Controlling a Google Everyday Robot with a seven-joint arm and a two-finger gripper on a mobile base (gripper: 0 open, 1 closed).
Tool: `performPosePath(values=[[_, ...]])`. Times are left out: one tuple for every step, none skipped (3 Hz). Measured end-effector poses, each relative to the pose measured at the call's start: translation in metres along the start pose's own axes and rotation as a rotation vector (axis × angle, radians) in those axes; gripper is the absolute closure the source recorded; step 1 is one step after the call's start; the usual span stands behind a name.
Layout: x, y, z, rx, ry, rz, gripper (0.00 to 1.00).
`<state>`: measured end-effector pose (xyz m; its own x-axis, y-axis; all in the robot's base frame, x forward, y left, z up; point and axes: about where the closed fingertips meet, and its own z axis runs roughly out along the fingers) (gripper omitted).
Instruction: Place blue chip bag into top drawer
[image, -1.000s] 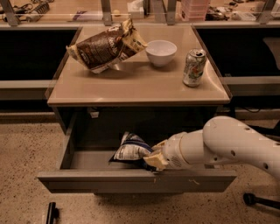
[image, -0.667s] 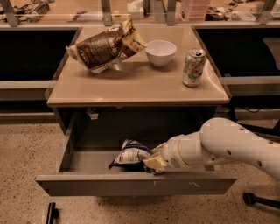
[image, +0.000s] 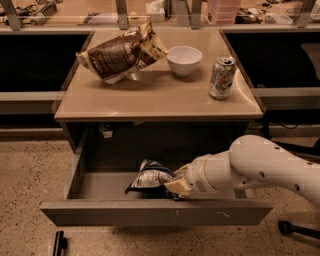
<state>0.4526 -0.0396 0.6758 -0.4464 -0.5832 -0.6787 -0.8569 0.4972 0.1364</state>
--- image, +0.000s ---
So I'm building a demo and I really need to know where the grey cabinet with tabletop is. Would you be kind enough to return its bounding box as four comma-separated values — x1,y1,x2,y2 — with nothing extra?
55,27,265,148

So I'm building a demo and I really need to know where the white tissue box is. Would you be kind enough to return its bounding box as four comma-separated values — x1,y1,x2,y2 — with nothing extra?
146,0,165,22

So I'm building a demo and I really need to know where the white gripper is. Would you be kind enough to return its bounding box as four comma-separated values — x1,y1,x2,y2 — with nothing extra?
164,156,214,198

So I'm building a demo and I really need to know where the open grey top drawer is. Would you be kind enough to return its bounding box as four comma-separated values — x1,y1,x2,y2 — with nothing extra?
40,128,272,227

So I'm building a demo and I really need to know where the soda can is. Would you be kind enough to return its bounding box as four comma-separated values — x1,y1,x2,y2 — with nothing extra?
209,55,236,100

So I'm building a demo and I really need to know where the black chair leg with caster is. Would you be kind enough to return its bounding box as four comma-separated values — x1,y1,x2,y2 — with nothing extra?
277,221,320,240

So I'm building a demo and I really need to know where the white bowl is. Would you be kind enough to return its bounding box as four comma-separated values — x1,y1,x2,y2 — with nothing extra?
166,46,203,77

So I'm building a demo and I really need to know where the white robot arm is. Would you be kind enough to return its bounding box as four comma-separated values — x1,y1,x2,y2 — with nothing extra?
165,135,320,206

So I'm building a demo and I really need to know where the black table leg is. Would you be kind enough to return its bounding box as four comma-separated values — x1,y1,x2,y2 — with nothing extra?
261,117,271,139

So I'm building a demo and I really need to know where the black caster bottom left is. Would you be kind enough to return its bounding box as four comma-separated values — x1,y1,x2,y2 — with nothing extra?
52,231,68,256

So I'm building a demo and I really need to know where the blue chip bag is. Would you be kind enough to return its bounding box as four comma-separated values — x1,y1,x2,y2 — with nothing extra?
125,159,175,199

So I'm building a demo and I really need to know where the brown chip bag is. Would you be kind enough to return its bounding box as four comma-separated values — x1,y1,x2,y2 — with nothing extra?
76,22,169,84

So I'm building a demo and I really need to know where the coiled cable device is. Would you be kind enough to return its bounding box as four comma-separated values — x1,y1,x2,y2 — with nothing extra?
30,2,57,26

